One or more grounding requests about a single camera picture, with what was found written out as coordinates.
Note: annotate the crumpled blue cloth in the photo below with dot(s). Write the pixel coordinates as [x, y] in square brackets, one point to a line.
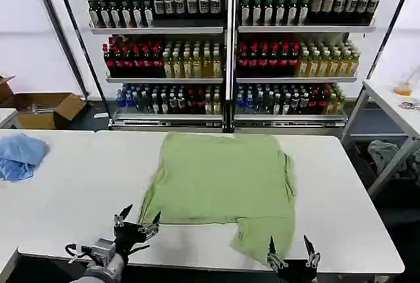
[19, 156]

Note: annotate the light green shirt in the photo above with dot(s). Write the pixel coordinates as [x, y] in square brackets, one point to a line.
[220, 178]

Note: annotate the small brown cardboard box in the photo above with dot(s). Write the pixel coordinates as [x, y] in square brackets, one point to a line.
[5, 89]

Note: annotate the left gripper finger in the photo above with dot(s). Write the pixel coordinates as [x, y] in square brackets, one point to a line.
[120, 219]
[150, 227]

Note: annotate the orange object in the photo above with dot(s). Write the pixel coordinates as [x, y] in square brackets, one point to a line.
[403, 88]

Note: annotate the white side table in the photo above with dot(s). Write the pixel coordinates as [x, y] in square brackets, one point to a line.
[387, 105]

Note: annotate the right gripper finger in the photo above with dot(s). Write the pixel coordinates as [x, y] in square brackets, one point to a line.
[312, 256]
[275, 260]

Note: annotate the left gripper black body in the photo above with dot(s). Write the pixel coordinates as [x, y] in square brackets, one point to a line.
[129, 235]

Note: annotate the small metal tool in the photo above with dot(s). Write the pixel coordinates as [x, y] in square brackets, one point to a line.
[411, 105]

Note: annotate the small white flat object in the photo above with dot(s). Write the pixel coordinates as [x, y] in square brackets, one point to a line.
[100, 116]

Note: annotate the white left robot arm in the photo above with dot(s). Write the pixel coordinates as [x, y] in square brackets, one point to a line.
[105, 265]

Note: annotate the crumpled grey cloth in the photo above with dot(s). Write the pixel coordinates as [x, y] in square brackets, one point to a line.
[388, 158]

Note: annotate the black slanted pole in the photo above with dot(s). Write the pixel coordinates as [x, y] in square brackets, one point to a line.
[62, 36]
[82, 43]
[392, 23]

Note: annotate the open brown cardboard box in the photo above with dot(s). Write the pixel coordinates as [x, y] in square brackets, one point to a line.
[42, 109]

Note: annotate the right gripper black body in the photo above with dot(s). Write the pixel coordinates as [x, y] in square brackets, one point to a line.
[297, 273]

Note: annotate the shelf rack with bottles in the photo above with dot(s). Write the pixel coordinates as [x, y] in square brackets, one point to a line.
[295, 50]
[164, 50]

